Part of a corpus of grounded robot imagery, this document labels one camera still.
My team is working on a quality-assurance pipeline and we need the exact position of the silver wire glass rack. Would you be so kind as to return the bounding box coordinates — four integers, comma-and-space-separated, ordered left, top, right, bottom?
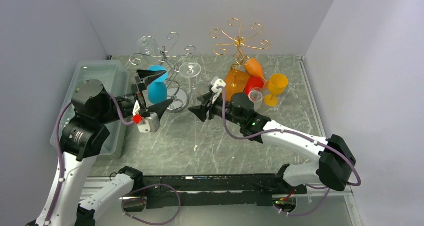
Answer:
129, 31, 197, 113

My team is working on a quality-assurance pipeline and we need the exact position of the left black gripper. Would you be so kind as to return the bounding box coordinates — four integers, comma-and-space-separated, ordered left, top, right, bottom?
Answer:
96, 69, 173, 124

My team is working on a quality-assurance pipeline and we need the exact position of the yellow plastic wine glass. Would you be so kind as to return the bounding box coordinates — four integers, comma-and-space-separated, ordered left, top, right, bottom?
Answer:
263, 73, 289, 107

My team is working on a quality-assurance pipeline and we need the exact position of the red plastic wine glass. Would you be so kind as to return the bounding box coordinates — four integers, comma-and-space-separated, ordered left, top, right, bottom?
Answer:
244, 76, 265, 95

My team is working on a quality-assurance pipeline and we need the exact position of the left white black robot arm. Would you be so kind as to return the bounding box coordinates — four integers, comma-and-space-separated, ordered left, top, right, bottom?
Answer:
31, 69, 171, 226

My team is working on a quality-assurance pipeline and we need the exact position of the orange plastic wine glass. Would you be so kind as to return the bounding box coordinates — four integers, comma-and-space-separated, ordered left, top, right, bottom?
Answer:
244, 58, 268, 85

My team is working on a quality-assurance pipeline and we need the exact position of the gold wire glass rack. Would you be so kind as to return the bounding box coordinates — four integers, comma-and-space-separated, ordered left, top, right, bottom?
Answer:
209, 18, 271, 101

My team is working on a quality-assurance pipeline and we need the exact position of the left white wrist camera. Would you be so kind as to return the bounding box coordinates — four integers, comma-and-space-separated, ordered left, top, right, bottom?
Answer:
131, 100, 161, 134

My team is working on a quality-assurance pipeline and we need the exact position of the clear patterned wine glass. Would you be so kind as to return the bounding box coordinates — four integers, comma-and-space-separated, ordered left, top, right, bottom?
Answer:
248, 87, 264, 103

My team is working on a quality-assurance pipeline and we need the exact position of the blue plastic wine glass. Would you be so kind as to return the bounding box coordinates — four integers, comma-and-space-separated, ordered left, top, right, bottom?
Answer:
147, 65, 168, 104

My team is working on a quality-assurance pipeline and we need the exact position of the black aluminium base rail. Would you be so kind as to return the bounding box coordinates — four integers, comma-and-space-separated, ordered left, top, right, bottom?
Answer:
60, 174, 354, 209

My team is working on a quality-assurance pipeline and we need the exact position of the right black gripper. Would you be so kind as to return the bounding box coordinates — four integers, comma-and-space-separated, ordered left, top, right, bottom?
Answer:
189, 92, 244, 127

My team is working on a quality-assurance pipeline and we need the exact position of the clear plain wine glass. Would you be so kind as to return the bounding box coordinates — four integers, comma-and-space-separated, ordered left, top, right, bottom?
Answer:
179, 62, 202, 107

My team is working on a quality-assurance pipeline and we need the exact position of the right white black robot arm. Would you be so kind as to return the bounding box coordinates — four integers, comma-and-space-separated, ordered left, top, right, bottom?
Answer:
189, 92, 362, 194

